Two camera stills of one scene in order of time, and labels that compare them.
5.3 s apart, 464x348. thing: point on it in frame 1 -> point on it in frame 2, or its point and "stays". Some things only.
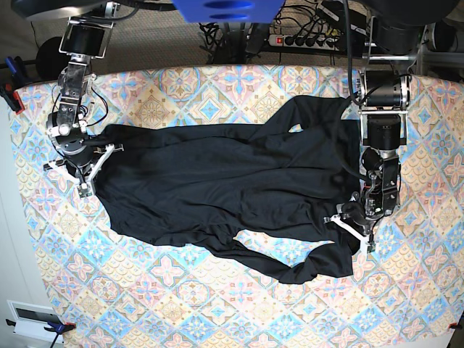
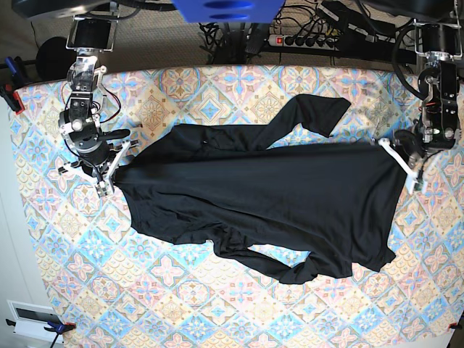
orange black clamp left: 12,97 stays
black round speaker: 50,61 stays
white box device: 30,320 stays
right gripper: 357,214 -> 409,143
